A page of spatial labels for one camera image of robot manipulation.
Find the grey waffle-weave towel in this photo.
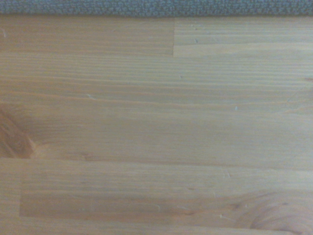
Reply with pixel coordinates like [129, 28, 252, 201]
[0, 0, 313, 18]

